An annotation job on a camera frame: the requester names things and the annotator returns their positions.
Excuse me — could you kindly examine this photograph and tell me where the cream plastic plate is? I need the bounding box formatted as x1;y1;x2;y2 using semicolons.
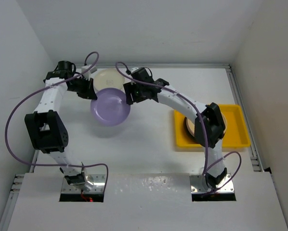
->
93;68;125;91

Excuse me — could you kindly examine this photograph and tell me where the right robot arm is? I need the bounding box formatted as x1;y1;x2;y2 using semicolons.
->
124;67;227;189

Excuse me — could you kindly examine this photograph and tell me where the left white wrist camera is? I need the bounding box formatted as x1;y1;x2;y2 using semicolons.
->
81;65;97;79

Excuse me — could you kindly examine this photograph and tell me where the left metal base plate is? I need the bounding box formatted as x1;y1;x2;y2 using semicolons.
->
61;174;106;194

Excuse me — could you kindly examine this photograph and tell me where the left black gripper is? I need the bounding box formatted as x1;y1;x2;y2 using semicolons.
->
68;76;97;100

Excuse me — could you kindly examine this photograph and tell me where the yellow plastic bin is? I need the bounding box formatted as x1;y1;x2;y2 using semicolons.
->
173;104;250;149

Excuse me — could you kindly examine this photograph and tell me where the orange plastic plate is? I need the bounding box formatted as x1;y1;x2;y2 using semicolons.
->
184;113;227;137

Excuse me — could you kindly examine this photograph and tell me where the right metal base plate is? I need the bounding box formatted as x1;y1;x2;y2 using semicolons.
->
189;174;235;195

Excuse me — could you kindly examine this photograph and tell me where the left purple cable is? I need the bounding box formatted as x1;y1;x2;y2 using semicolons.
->
4;51;109;191

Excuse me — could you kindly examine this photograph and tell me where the metal base plate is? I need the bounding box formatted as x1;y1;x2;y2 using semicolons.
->
61;174;106;194
189;174;235;195

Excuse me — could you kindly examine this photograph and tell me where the purple plastic plate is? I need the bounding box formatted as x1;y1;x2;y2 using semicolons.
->
90;88;131;127

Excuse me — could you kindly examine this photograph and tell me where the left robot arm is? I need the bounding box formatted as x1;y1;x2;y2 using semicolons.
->
25;61;97;192

